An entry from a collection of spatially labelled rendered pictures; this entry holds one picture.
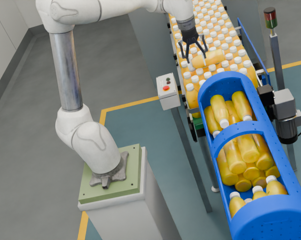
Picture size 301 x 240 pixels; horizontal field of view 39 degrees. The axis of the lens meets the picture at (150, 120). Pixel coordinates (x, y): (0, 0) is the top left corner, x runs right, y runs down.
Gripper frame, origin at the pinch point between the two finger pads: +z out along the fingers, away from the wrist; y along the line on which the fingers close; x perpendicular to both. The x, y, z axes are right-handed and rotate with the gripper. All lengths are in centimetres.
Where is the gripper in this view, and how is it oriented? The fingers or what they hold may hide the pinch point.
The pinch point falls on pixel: (197, 61)
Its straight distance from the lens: 223.2
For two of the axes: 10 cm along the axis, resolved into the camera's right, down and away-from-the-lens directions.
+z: 3.0, 7.5, 5.9
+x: -0.6, -6.0, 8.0
